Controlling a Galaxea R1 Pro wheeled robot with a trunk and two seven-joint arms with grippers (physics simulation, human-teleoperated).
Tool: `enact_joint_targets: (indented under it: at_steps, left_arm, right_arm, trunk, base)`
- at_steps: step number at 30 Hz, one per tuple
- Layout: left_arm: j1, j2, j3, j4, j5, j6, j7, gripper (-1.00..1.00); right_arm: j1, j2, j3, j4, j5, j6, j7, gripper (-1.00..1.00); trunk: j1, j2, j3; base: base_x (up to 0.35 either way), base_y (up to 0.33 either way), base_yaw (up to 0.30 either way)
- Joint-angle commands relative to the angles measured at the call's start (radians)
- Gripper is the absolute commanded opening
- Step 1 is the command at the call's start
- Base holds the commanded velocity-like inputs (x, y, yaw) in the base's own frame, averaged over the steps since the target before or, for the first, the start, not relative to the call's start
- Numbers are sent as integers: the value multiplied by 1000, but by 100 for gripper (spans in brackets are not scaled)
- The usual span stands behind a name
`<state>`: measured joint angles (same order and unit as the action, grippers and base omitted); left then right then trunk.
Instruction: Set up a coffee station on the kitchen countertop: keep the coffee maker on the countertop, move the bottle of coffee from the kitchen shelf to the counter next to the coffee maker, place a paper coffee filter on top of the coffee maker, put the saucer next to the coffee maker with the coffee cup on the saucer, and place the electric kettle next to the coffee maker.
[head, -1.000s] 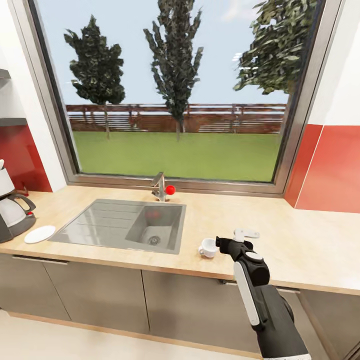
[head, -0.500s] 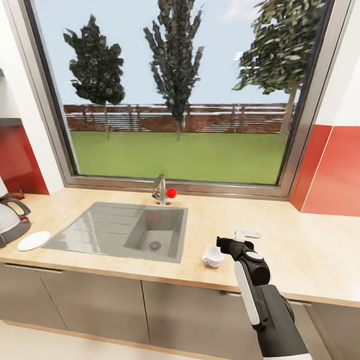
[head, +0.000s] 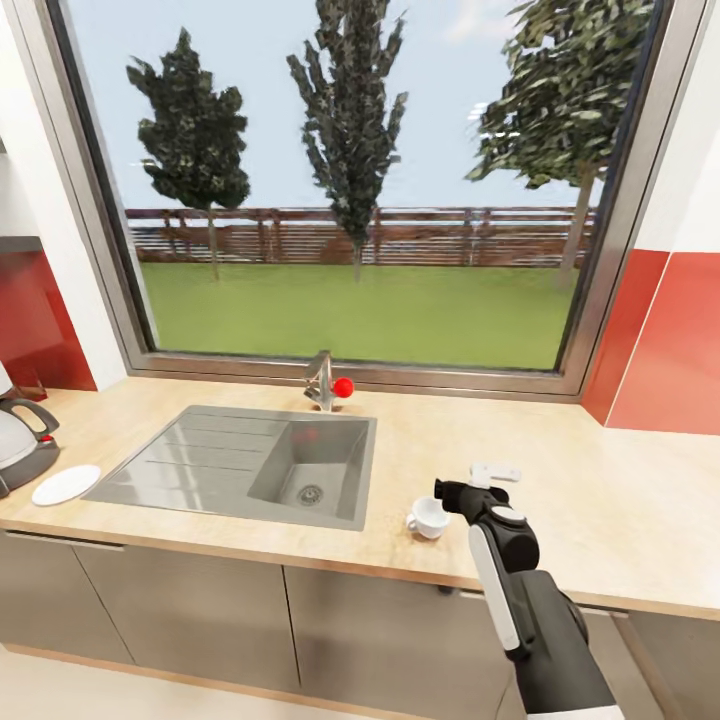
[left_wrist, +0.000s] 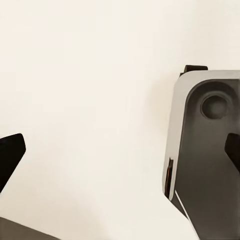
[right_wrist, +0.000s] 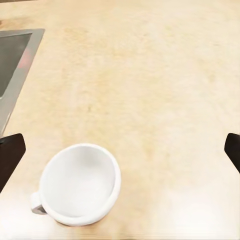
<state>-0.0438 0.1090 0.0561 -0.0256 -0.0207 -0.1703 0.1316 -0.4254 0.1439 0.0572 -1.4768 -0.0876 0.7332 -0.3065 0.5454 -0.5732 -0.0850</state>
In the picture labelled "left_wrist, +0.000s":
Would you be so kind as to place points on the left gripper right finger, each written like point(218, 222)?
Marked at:
point(232, 148)

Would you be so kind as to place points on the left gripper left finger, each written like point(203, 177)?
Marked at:
point(12, 150)

